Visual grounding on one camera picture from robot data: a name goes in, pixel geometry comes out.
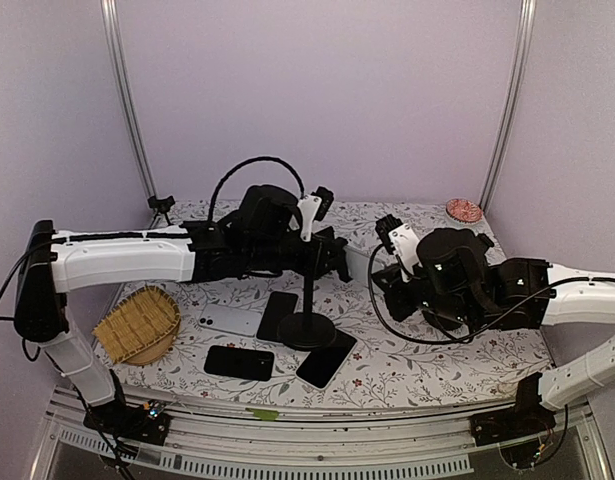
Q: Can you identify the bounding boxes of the left aluminium frame post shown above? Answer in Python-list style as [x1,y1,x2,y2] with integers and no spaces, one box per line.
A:
[100,0,157,199]

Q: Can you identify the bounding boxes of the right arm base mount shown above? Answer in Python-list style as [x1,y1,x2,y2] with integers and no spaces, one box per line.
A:
[469,372,556,446]

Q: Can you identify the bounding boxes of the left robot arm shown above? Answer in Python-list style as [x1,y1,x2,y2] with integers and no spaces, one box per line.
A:
[7,184,351,434]

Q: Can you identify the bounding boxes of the right aluminium frame post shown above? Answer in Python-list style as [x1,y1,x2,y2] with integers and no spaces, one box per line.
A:
[479,0,537,214]

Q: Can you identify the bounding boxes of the front aluminium rail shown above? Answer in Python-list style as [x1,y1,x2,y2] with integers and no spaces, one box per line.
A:
[29,389,613,480]

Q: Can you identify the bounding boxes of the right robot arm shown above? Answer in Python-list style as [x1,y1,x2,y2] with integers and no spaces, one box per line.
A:
[367,216,615,436]

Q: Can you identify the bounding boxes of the floral table mat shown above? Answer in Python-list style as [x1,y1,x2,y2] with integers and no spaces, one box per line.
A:
[81,199,556,410]

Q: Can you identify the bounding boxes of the white-edged phone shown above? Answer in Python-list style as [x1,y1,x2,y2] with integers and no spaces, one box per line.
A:
[296,330,357,389]
[255,291,298,343]

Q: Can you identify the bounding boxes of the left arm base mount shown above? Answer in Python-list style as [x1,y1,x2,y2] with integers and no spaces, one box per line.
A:
[83,371,172,446]

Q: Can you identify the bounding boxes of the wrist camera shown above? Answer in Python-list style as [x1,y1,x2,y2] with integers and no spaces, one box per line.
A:
[375,214,419,282]
[297,186,334,242]

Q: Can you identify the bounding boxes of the red patterned bowl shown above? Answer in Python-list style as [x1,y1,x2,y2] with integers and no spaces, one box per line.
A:
[445,198,484,225]

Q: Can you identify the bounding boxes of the woven bamboo basket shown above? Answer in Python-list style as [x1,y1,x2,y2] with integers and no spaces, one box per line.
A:
[92,285,181,366]

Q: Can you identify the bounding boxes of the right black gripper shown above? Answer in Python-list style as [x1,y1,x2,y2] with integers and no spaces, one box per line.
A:
[370,263,480,329]

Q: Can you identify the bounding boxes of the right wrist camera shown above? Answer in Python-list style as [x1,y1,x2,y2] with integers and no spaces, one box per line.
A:
[375,214,419,282]

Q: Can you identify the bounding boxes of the black folding phone stand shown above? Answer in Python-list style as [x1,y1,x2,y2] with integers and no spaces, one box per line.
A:
[315,227,336,248]

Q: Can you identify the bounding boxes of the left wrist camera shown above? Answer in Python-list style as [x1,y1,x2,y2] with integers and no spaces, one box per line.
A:
[297,186,334,242]

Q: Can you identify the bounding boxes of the aluminium frame post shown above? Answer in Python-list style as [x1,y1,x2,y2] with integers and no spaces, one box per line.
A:
[100,0,157,199]
[479,0,537,214]

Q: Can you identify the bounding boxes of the silver phone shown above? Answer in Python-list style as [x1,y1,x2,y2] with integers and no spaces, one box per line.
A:
[344,245,370,280]

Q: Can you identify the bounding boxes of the black round phone stand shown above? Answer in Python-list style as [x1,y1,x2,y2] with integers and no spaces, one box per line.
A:
[147,195,176,226]
[422,308,464,331]
[278,240,336,352]

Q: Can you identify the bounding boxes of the green tape piece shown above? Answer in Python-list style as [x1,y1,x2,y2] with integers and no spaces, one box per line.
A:
[247,408,279,422]

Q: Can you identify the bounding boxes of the white phone dual camera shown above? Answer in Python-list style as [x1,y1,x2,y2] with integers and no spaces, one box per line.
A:
[197,304,262,337]

